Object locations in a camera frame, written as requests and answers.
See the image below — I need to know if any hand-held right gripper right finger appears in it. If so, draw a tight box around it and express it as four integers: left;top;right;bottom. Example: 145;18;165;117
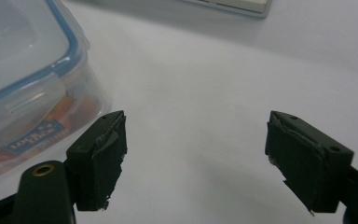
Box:
264;110;354;217

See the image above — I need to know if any clear container with blue-sealed lid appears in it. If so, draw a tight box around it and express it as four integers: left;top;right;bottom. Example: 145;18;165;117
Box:
0;0;113;185

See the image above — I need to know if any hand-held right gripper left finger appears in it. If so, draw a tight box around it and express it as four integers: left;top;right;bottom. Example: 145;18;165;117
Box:
65;110;129;212

